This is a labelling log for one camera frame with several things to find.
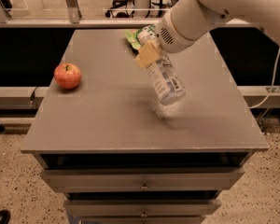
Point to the grey drawer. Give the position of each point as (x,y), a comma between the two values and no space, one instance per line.
(75,181)
(142,208)

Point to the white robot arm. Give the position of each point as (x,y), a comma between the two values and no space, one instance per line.
(188,20)

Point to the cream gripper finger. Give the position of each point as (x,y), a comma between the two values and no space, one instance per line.
(148,54)

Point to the upper grey drawer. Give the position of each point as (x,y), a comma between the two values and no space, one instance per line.
(75,181)

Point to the lower grey drawer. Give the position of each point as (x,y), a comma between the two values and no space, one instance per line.
(142,208)

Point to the metal railing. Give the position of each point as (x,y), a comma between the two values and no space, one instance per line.
(79,13)

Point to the black office chair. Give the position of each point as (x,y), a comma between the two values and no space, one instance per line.
(121,3)

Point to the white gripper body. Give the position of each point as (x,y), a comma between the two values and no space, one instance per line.
(170,40)

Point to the green snack bag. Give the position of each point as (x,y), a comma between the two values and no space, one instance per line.
(136,38)

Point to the black shoe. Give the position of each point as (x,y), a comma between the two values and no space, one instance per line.
(4,216)

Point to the red apple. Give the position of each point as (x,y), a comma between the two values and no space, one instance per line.
(67,75)

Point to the clear plastic water bottle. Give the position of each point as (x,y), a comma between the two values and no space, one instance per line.
(164,79)

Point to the grey drawer cabinet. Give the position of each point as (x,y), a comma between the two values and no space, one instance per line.
(111,122)

